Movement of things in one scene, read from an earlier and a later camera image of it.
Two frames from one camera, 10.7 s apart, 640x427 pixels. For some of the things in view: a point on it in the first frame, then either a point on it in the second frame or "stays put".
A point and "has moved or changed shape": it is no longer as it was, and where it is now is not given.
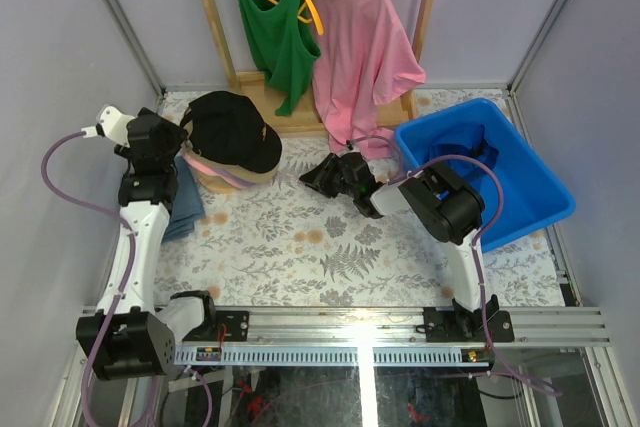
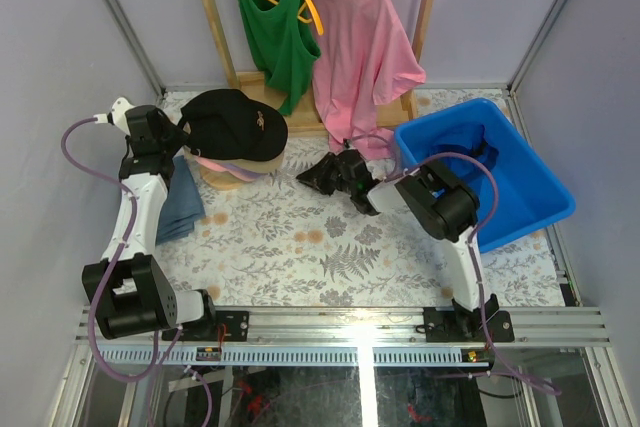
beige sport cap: (258, 178) to (266, 166)
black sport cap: (230, 127) has moved or changed shape
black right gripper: (320, 177) stays put
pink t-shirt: (367, 54) stays put
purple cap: (233, 178) to (241, 169)
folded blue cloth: (187, 205) stays put
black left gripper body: (163, 134) stays put
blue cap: (466, 141) stays put
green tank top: (275, 5) stays put
